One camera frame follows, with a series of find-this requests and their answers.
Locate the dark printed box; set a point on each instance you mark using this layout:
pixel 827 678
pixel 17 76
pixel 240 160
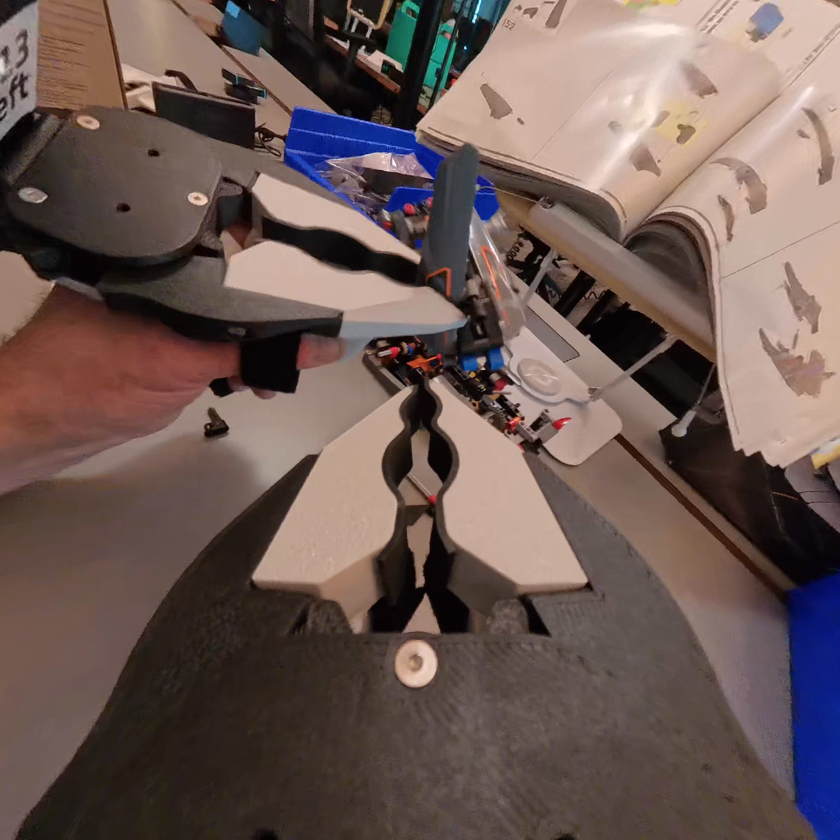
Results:
pixel 754 512

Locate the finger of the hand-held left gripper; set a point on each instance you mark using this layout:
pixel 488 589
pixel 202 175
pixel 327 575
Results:
pixel 295 282
pixel 315 207

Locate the white book stand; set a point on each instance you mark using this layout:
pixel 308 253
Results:
pixel 577 433

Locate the green plastic object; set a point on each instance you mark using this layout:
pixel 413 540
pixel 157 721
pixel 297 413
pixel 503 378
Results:
pixel 410 39

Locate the black lego pin connector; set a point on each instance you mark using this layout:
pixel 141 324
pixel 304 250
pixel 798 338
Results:
pixel 216 426

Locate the blue parts bin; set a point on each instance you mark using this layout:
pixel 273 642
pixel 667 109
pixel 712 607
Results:
pixel 328 141

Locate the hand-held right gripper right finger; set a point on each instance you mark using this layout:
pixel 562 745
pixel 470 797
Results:
pixel 512 518

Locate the cardboard box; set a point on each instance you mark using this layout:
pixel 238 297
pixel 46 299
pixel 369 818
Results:
pixel 79 52

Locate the black flat case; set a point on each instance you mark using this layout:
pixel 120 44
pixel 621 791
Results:
pixel 203 115

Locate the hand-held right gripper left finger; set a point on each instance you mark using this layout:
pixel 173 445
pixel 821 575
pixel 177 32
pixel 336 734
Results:
pixel 328 518

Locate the black grey lego frame assembly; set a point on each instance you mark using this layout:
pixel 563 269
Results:
pixel 453 216

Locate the person's left forearm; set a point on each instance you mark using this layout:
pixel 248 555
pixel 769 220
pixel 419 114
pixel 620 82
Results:
pixel 26 426

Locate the large lego car chassis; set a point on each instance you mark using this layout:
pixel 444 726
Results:
pixel 472 387

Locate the person's left hand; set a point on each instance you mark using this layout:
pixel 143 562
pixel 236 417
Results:
pixel 131 374

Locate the grey axle with red pin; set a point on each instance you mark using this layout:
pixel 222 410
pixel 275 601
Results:
pixel 420 489

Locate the lego instruction book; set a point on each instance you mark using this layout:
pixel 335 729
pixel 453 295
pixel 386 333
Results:
pixel 623 98

